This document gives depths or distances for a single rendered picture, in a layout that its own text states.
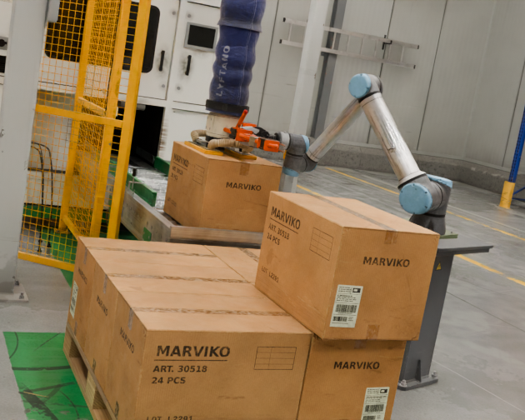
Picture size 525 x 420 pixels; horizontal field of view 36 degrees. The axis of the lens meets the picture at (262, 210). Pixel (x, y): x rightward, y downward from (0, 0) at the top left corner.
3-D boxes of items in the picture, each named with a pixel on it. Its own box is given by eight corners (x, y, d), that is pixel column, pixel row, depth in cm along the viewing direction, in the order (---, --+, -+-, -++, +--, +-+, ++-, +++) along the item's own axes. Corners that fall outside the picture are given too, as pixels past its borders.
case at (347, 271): (253, 286, 328) (270, 190, 322) (338, 290, 345) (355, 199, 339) (322, 339, 275) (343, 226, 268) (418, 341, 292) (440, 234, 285)
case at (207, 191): (162, 210, 454) (173, 140, 447) (228, 216, 470) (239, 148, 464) (197, 237, 400) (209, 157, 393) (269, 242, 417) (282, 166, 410)
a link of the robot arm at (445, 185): (450, 212, 402) (458, 178, 398) (437, 217, 388) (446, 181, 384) (422, 204, 410) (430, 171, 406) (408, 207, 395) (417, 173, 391)
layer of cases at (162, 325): (67, 320, 370) (77, 236, 363) (263, 326, 411) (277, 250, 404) (129, 445, 263) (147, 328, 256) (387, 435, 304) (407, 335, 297)
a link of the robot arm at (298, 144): (307, 156, 417) (312, 137, 414) (287, 153, 412) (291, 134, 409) (301, 152, 425) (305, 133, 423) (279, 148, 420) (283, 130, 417)
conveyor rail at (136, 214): (77, 178, 599) (80, 153, 596) (84, 179, 601) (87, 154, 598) (163, 266, 392) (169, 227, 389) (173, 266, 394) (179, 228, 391)
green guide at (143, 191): (83, 159, 598) (85, 147, 596) (97, 161, 602) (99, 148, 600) (137, 205, 454) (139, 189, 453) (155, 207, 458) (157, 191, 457)
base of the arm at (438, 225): (422, 222, 415) (427, 204, 412) (452, 234, 401) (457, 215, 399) (399, 224, 402) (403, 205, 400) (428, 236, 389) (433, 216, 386)
